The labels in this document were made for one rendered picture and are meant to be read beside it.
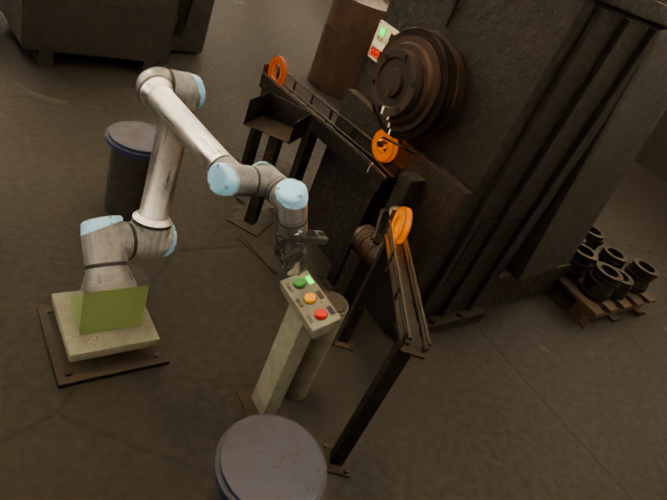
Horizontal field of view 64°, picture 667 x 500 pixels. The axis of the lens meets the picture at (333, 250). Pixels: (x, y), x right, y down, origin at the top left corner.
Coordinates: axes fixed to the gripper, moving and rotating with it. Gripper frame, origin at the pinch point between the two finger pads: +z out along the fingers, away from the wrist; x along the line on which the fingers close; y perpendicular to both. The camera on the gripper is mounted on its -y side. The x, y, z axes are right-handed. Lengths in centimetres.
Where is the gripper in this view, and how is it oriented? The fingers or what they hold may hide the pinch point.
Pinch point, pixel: (299, 271)
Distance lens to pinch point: 180.0
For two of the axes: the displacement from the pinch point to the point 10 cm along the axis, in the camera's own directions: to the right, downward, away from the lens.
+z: -0.4, 6.9, 7.2
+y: -8.7, 3.4, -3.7
